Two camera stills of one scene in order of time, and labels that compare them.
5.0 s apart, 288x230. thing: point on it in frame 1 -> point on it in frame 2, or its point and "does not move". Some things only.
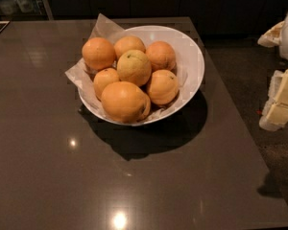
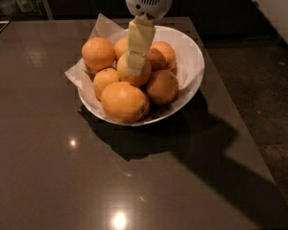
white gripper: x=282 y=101 -> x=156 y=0
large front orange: x=125 y=103 does not move
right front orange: x=163 y=86 does not move
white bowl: x=189 y=72 does not move
